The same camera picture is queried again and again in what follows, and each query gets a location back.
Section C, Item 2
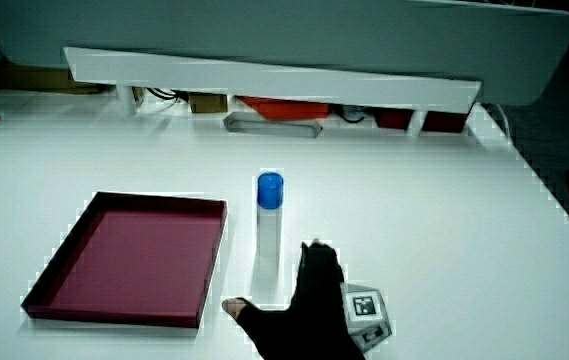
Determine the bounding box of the person's right hand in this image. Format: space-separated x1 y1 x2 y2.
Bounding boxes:
221 238 394 360

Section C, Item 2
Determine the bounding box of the blue capped clear glue bottle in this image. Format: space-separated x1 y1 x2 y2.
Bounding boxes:
255 171 286 275

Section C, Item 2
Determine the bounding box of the white desk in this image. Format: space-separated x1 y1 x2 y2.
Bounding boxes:
0 87 569 360

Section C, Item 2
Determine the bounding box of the white desk shelf riser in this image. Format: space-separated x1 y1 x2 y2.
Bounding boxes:
62 46 483 139

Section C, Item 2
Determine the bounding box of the dark red shallow tray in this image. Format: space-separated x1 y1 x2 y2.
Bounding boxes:
20 191 229 330

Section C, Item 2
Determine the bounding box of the clear rectangular holder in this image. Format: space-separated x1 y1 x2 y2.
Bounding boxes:
222 111 324 140

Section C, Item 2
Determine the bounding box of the orange plastic box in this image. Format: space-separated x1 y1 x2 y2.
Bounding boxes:
237 95 333 122

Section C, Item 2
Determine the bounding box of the dark red box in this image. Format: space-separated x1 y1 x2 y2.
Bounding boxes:
421 110 471 135
372 107 415 132

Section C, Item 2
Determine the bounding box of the small brown cardboard box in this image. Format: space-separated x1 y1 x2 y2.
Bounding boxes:
187 92 229 115

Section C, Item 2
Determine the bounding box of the grey partition panel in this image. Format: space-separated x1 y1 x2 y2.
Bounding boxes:
0 0 569 108

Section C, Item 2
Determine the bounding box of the large brown cardboard box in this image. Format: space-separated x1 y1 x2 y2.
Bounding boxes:
0 61 111 96

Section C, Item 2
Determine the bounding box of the black cable bundle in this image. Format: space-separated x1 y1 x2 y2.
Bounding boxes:
144 87 190 103

